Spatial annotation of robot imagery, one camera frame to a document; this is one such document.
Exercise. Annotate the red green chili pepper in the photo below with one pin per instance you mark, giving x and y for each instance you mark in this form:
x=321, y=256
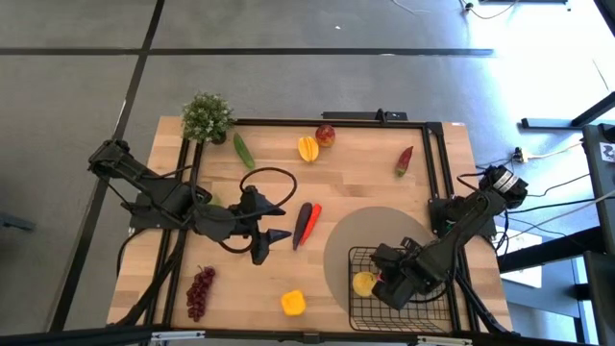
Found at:
x=403, y=162

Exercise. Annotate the black bracket bar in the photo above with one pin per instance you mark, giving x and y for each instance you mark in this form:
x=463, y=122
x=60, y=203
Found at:
x=355, y=115

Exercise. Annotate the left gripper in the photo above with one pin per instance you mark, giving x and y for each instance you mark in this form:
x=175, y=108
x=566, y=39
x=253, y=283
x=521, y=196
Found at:
x=242, y=223

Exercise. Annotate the black stand leg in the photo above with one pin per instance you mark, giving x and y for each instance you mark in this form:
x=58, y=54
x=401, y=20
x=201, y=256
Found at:
x=552, y=123

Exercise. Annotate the yellow bell pepper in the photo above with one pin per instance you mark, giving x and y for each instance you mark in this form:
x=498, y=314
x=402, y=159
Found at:
x=293, y=303

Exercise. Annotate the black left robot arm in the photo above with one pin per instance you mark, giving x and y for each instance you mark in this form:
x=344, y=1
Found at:
x=163, y=194

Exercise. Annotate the small black table camera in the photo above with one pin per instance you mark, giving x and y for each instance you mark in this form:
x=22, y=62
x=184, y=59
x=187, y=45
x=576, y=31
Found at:
x=311, y=338

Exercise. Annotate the orange carrot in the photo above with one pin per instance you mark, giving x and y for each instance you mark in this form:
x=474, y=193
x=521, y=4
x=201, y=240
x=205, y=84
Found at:
x=311, y=223

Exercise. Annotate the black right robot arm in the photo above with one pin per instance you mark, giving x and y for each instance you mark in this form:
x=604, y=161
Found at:
x=473, y=211

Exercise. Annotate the grey round mat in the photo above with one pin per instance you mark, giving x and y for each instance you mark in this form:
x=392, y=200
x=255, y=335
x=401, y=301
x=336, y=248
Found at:
x=346, y=240

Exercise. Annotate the small green potted plant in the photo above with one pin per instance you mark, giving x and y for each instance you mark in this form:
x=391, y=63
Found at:
x=207, y=117

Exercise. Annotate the black silver crossbeam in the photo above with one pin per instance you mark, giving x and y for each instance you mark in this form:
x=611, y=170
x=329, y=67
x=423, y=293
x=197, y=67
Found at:
x=72, y=336

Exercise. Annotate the dark red grape bunch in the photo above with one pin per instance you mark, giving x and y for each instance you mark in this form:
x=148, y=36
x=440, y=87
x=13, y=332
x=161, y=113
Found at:
x=199, y=295

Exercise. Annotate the red yellow apple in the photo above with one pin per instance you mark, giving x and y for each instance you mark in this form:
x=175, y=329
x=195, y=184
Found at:
x=325, y=136

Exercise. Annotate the white printed marker tag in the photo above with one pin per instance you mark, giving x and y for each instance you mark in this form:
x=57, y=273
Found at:
x=607, y=152

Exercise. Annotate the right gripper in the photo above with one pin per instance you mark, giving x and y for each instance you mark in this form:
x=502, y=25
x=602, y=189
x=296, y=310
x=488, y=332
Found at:
x=415, y=266

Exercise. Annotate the grey floor object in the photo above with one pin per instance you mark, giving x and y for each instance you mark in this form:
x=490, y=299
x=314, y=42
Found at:
x=14, y=222

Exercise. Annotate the green cucumber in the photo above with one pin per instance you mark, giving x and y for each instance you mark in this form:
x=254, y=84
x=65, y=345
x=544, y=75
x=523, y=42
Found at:
x=243, y=150

